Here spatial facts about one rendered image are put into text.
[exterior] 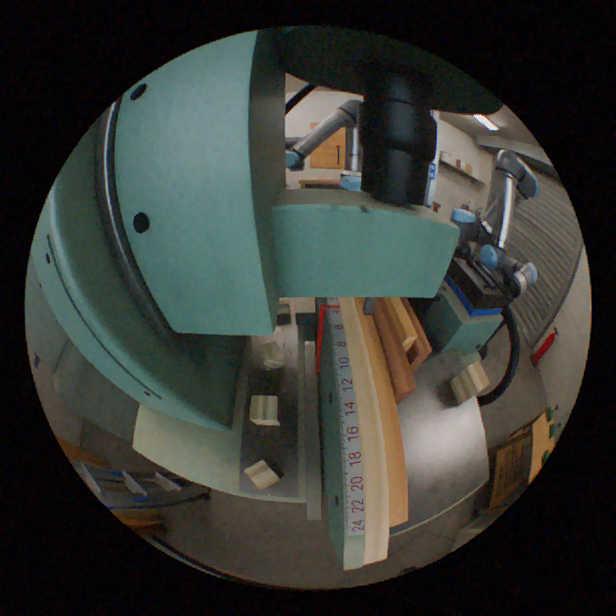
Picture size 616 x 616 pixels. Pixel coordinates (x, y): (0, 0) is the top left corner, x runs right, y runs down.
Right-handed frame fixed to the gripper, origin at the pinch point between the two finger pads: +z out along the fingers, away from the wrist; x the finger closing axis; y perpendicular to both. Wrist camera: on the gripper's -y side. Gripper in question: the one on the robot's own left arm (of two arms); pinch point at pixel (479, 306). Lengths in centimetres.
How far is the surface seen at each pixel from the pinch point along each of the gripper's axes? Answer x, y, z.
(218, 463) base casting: -27, -26, 55
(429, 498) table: -32.7, -21.6, 27.6
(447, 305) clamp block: -9.6, -22.6, 19.0
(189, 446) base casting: -25, -29, 60
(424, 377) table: -16.8, -20.4, 25.7
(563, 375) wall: -79, 166, -199
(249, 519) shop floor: -71, 33, 111
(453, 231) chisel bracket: -13.5, -36.6, 20.7
